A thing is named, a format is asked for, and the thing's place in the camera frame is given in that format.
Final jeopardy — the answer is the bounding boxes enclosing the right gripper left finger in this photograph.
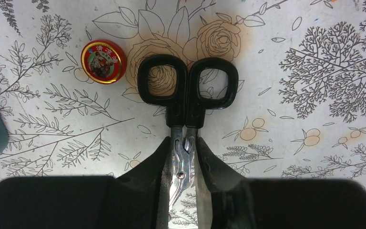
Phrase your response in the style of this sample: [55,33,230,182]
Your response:
[0,137,171,229]

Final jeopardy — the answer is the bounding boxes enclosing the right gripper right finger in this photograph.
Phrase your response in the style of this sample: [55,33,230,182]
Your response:
[195,137,366,229]

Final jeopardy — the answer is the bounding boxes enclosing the black handled scissors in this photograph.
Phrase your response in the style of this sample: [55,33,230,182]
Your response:
[137,54,238,229]

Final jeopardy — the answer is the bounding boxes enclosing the small red round tin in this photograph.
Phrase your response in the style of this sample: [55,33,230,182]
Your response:
[81,39,127,84]

